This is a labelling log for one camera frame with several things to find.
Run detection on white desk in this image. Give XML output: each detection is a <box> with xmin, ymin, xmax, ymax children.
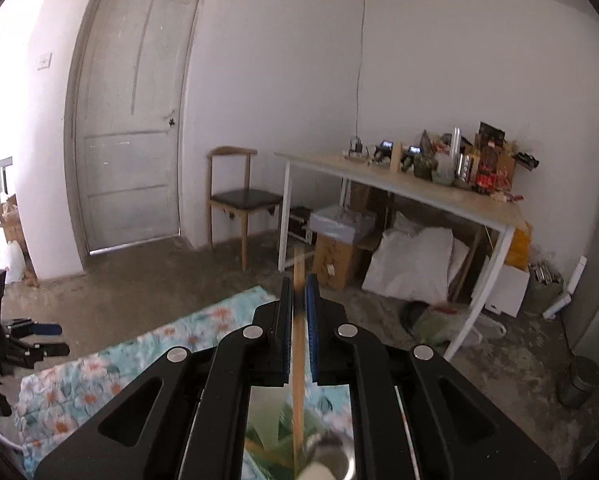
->
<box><xmin>274</xmin><ymin>151</ymin><xmax>527</xmax><ymax>362</ymax></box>

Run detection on green bucket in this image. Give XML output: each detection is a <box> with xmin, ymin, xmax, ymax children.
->
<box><xmin>521</xmin><ymin>261</ymin><xmax>566</xmax><ymax>317</ymax></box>

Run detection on white square box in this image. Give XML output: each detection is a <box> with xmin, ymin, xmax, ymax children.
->
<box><xmin>478</xmin><ymin>254</ymin><xmax>531</xmax><ymax>319</ymax></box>

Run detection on wall cable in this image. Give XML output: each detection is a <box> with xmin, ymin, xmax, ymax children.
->
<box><xmin>353</xmin><ymin>0</ymin><xmax>367</xmax><ymax>147</ymax></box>

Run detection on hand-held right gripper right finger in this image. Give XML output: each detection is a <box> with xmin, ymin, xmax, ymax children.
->
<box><xmin>304</xmin><ymin>273</ymin><xmax>561</xmax><ymax>480</ymax></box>

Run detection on metal grater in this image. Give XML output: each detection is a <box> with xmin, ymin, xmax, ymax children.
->
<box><xmin>452</xmin><ymin>154</ymin><xmax>474</xmax><ymax>190</ymax></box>

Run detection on white sack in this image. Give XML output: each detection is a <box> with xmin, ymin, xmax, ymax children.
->
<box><xmin>361</xmin><ymin>211</ymin><xmax>471</xmax><ymax>305</ymax></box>

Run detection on green plastic bag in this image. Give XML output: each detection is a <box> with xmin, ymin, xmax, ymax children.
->
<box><xmin>400</xmin><ymin>301</ymin><xmax>483</xmax><ymax>347</ymax></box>

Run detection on white storage box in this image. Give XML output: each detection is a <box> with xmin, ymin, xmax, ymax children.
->
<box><xmin>308</xmin><ymin>204</ymin><xmax>377</xmax><ymax>247</ymax></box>

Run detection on green jar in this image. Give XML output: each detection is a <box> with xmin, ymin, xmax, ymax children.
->
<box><xmin>558</xmin><ymin>356</ymin><xmax>599</xmax><ymax>410</ymax></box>

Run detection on floral cloth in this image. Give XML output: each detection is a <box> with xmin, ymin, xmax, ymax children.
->
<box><xmin>16</xmin><ymin>285</ymin><xmax>281</xmax><ymax>480</ymax></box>

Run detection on white pipe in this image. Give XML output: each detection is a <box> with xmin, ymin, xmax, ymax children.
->
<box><xmin>542</xmin><ymin>255</ymin><xmax>589</xmax><ymax>321</ymax></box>

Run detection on brown cardboard box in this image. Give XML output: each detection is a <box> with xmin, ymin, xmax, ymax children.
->
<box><xmin>311</xmin><ymin>232</ymin><xmax>366</xmax><ymax>292</ymax></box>

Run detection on yellow bag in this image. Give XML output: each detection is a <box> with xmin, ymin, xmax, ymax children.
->
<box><xmin>505</xmin><ymin>221</ymin><xmax>534</xmax><ymax>272</ymax></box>

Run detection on wooden chopstick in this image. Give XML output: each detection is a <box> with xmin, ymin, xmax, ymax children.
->
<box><xmin>288</xmin><ymin>244</ymin><xmax>307</xmax><ymax>480</ymax></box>

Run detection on white door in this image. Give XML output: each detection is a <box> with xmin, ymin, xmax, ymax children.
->
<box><xmin>64</xmin><ymin>0</ymin><xmax>206</xmax><ymax>272</ymax></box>

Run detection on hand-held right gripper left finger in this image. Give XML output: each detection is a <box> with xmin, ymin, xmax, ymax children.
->
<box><xmin>34</xmin><ymin>276</ymin><xmax>295</xmax><ymax>480</ymax></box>

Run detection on wooden chair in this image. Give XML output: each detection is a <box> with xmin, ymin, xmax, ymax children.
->
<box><xmin>207</xmin><ymin>146</ymin><xmax>286</xmax><ymax>272</ymax></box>

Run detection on black printed box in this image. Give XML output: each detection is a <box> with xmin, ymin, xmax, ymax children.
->
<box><xmin>478</xmin><ymin>121</ymin><xmax>507</xmax><ymax>147</ymax></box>

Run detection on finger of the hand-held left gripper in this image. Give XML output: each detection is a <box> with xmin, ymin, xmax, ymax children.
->
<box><xmin>6</xmin><ymin>318</ymin><xmax>63</xmax><ymax>339</ymax></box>
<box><xmin>7</xmin><ymin>341</ymin><xmax>71</xmax><ymax>365</ymax></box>

